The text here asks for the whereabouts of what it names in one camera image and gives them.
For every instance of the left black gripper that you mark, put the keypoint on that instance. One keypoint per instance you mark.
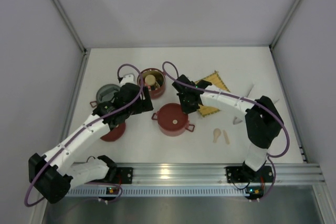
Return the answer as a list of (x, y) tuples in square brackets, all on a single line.
[(143, 100)]

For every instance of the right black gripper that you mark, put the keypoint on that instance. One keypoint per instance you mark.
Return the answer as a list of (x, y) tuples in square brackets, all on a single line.
[(187, 100)]

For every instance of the dark red lid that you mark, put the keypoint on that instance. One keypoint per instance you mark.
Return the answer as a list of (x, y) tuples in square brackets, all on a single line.
[(171, 118), (115, 134)]

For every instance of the white round bun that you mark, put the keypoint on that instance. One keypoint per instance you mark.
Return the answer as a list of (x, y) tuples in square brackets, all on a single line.
[(150, 80)]

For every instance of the pink steel-lined pot with handles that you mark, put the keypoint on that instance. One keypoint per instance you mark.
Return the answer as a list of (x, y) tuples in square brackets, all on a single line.
[(189, 128)]

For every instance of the black sushi roll with orange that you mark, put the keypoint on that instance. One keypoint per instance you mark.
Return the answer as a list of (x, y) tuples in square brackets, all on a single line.
[(159, 81)]

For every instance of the metal tongs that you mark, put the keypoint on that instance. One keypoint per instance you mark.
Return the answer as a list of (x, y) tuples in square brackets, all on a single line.
[(253, 93)]

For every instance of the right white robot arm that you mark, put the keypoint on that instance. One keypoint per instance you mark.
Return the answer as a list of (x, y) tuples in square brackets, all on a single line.
[(262, 120)]

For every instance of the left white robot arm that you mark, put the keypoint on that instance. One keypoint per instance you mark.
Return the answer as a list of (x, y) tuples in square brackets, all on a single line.
[(54, 173)]

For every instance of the dark red steel-lined pot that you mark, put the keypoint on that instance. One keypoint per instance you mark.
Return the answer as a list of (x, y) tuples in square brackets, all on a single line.
[(157, 90)]

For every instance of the cream small spoon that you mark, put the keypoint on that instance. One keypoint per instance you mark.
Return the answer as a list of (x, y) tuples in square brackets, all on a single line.
[(216, 134)]

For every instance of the cream small stick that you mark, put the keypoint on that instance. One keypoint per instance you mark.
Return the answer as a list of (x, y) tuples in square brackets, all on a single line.
[(226, 137)]

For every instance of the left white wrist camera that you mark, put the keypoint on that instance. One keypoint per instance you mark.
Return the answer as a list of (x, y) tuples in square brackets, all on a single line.
[(128, 78)]

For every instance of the grey transparent lid with handles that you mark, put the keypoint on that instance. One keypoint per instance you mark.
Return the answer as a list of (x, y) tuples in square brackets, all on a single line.
[(105, 93)]

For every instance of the left black base bracket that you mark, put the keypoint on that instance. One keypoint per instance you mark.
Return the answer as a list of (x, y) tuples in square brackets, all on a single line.
[(124, 175)]

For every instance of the black base bracket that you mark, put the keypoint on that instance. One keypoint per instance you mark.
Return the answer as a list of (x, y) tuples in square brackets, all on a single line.
[(235, 174), (124, 175)]

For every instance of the right black base bracket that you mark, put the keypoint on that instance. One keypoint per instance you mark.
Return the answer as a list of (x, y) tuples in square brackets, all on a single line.
[(235, 174)]

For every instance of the aluminium mounting rail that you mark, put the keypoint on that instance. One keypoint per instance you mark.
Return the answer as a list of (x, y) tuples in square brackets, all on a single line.
[(169, 180)]

